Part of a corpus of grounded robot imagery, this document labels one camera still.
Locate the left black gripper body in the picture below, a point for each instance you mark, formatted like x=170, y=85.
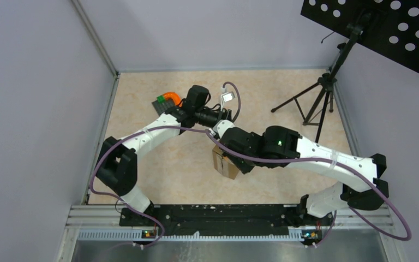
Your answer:
x=208, y=118

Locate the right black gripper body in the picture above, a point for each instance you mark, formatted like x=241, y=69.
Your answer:
x=243, y=165

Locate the brown cardboard express box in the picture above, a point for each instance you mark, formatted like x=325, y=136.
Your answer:
x=223, y=165

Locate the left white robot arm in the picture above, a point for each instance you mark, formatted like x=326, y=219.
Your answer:
x=117, y=163

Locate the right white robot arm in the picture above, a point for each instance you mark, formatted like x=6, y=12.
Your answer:
x=359, y=184

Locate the black tripod stand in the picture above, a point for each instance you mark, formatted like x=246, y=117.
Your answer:
x=324, y=100

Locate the black perforated stand tray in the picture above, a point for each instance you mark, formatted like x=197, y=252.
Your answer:
x=390, y=28

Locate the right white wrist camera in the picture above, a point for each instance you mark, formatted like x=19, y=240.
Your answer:
x=222, y=126

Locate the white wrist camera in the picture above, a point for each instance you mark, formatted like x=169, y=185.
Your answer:
x=225, y=96
x=222, y=126

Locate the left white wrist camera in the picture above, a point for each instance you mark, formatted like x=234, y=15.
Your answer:
x=225, y=96

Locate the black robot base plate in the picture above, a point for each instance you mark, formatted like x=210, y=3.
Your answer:
x=224, y=220

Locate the aluminium frame rail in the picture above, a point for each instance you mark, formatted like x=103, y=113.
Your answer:
x=94, y=37

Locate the grey slotted cable duct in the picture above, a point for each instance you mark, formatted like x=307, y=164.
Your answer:
x=134, y=235

